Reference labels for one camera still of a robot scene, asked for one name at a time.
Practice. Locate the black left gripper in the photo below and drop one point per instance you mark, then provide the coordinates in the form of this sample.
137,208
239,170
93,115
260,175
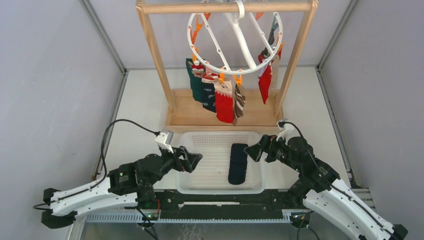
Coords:
181,164

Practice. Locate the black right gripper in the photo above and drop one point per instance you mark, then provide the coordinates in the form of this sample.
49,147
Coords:
255,151

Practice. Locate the navy sock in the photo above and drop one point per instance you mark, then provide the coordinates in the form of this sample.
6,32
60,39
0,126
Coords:
237,164

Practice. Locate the brown striped sock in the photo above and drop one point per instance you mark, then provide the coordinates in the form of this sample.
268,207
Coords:
239,101

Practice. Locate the red sock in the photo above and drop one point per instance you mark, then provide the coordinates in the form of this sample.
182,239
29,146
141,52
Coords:
265,80
224,101

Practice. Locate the beige reindeer sock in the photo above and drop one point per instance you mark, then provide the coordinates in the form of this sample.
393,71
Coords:
275,66

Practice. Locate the white round clip hanger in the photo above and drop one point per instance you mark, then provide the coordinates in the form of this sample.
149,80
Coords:
236,39

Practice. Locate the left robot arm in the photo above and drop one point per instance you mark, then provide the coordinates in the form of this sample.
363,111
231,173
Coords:
131,185

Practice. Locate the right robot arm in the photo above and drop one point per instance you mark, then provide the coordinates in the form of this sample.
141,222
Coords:
320,188

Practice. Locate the wooden hanger stand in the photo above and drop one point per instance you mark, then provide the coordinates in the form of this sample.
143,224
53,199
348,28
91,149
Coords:
184,114

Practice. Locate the dark printed sock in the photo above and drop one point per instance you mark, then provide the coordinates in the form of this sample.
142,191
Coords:
208,92

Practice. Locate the dark green sock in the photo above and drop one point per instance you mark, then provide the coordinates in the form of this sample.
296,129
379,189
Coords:
196,70

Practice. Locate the black grey sock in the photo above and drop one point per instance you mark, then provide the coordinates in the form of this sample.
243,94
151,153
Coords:
271,39

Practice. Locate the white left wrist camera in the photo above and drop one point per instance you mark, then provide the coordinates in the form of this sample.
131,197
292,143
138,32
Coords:
164,139

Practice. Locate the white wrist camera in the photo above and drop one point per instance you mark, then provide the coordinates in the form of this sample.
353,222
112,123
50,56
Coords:
164,139
285,127

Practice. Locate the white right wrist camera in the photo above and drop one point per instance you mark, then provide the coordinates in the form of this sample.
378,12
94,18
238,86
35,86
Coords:
285,127

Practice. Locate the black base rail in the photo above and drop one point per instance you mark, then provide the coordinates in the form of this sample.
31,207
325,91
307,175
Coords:
267,205

